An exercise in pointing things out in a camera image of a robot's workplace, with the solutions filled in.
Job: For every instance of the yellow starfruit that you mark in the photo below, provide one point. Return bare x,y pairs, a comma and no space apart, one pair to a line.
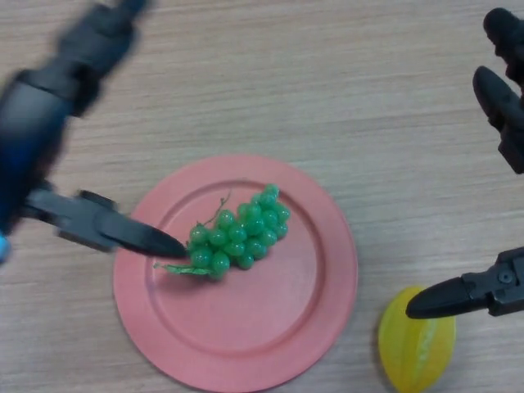
409,356

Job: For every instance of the green grapes bunch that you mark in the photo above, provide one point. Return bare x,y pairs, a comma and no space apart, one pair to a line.
237,233

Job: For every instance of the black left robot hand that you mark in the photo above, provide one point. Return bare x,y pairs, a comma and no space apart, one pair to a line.
32,123

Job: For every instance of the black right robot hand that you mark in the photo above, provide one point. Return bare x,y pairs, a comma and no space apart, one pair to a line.
446,299

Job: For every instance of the pink round plate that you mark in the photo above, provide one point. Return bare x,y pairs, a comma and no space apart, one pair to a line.
254,319

